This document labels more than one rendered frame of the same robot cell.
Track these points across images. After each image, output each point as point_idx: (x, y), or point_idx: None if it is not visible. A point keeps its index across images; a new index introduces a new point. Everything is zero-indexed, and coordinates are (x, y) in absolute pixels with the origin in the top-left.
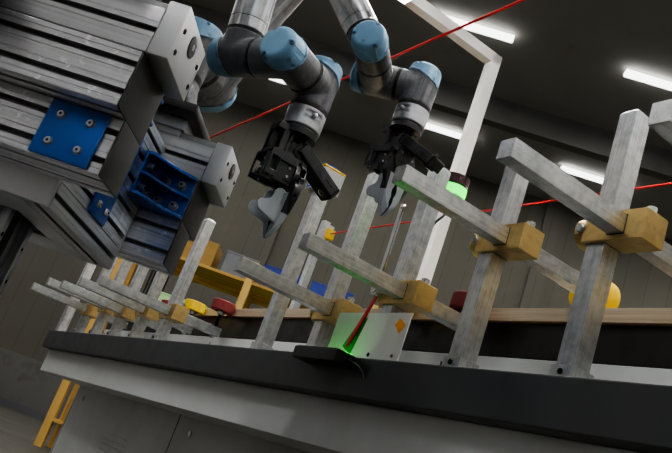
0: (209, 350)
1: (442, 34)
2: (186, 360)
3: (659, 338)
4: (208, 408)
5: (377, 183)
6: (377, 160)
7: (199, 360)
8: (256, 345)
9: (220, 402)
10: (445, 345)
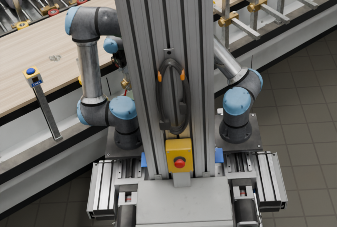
0: (27, 162)
1: None
2: (7, 178)
3: None
4: (39, 169)
5: (126, 68)
6: (124, 63)
7: (22, 169)
8: (60, 138)
9: (46, 162)
10: (105, 73)
